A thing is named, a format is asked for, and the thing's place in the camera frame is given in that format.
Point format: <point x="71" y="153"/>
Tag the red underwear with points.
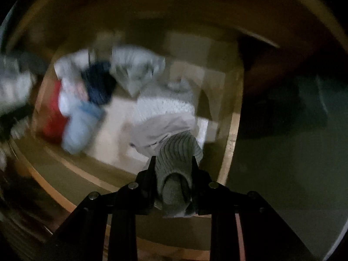
<point x="54" y="119"/>

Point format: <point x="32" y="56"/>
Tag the cream knitted underwear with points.
<point x="163" y="103"/>

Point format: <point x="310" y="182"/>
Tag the wooden drawer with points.
<point x="108" y="119"/>

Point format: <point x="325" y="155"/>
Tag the dark grey striped underwear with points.
<point x="179" y="152"/>

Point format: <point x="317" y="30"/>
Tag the light blue underwear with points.
<point x="78" y="130"/>

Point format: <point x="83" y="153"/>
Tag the beige underwear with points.
<point x="163" y="127"/>

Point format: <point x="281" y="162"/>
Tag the navy floral underwear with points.
<point x="98" y="87"/>

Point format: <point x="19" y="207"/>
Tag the white underwear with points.
<point x="68" y="68"/>

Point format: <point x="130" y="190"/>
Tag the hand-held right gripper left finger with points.
<point x="148" y="185"/>

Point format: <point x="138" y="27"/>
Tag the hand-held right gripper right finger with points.
<point x="199" y="190"/>

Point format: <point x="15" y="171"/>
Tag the pale grey striped underwear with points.
<point x="136" y="65"/>

